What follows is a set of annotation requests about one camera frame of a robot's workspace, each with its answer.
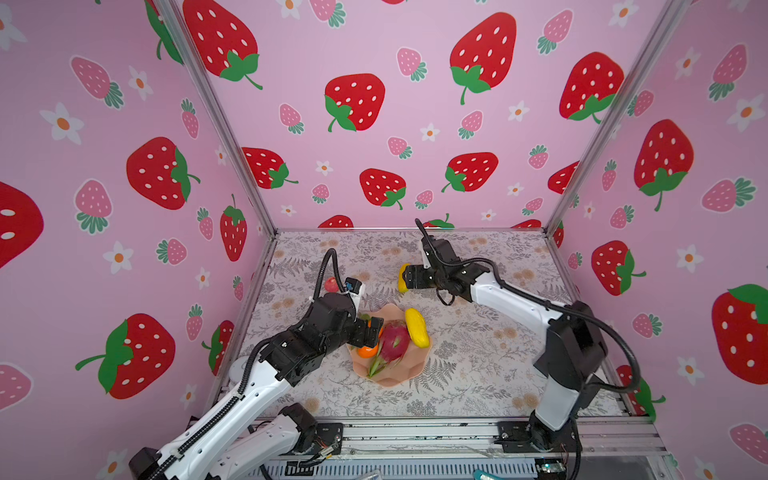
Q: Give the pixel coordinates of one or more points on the white round container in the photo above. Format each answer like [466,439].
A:
[237,368]

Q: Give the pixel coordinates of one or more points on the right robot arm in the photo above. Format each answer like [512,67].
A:
[574,340]

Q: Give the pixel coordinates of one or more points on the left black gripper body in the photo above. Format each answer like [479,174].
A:
[355,334]

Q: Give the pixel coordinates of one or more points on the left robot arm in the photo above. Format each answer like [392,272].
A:
[216,446]

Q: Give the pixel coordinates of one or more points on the red apple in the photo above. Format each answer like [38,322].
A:
[331,285]

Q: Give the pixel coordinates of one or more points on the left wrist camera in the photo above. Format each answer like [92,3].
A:
[354,286]

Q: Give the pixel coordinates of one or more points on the yellow mango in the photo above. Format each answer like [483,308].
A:
[401,285]
[417,328]

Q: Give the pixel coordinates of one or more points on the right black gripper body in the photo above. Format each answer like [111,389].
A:
[425,276]

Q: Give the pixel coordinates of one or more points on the pink dragon fruit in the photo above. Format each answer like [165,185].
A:
[393,345]

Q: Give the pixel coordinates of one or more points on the orange tangerines with leaves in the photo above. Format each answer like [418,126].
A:
[367,352]

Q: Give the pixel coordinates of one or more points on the pink faceted fruit bowl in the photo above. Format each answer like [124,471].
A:
[409,367]

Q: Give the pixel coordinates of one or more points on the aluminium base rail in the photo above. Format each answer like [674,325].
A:
[477,448]

